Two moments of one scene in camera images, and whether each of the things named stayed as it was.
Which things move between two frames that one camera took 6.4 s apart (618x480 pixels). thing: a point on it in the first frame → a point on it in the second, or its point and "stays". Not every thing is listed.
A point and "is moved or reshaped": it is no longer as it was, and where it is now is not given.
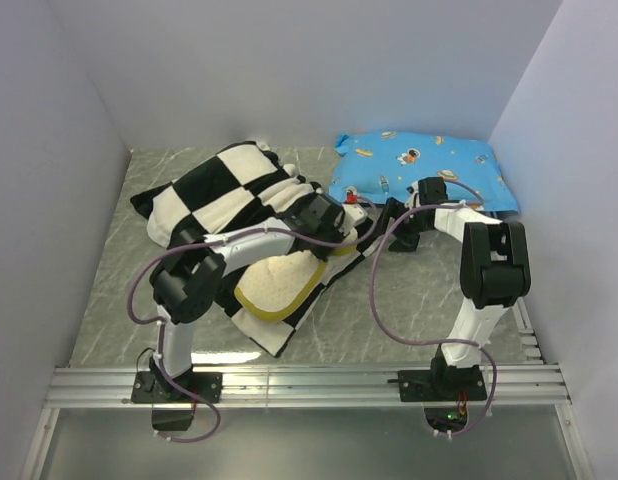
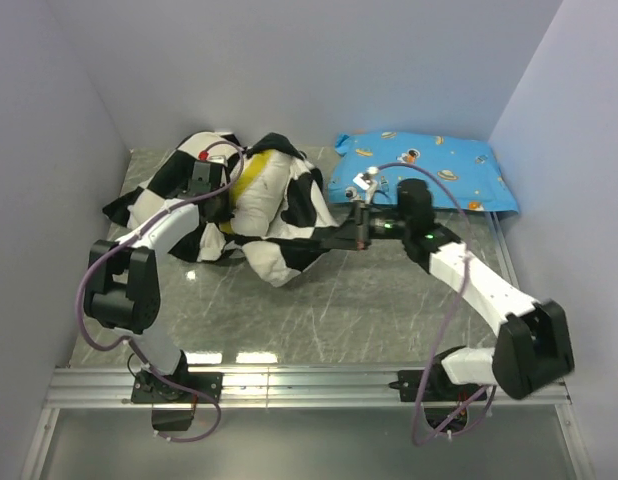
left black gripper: (339, 236) → (224, 214)
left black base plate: (152, 387) stays
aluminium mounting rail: (300, 387) stays
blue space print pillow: (385, 164) stays
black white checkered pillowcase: (240, 184) is moved or reshaped
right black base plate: (441, 385) stays
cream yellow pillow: (277, 286) → (261, 183)
